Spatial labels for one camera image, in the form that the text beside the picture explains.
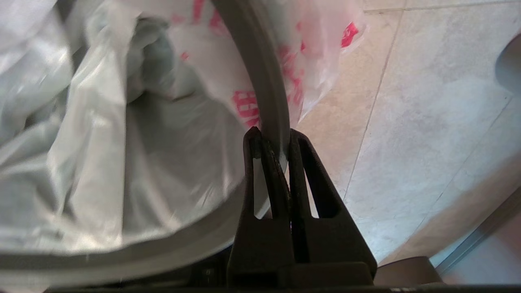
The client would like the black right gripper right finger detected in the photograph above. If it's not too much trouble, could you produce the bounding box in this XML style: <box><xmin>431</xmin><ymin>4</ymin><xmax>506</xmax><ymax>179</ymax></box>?
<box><xmin>288</xmin><ymin>129</ymin><xmax>377</xmax><ymax>285</ymax></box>

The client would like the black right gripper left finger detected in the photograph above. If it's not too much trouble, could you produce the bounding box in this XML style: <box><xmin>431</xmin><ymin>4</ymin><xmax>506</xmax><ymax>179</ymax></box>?
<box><xmin>227</xmin><ymin>127</ymin><xmax>304</xmax><ymax>287</ymax></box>

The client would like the white bag orange drawstring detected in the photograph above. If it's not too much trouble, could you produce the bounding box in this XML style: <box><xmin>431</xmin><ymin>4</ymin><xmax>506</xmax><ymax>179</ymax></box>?
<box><xmin>0</xmin><ymin>0</ymin><xmax>367</xmax><ymax>255</ymax></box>

